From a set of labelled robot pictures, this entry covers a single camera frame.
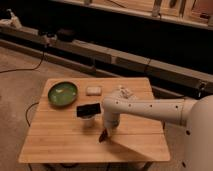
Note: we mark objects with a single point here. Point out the dark device on ledge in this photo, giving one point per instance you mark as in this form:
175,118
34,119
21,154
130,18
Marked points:
66,35

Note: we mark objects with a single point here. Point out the white object far left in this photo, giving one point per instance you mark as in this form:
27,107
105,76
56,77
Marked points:
13,21

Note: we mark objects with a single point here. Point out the green round plate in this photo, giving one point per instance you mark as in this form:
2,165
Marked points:
62,94

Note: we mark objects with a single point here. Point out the white crumpled packet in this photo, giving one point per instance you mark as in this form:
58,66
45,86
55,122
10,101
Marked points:
125,93

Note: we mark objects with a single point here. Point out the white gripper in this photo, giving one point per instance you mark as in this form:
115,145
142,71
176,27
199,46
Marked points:
110,127

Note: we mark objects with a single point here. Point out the white sponge block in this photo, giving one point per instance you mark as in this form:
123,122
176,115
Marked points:
93,91

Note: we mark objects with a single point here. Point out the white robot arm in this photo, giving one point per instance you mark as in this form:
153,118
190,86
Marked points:
195,115

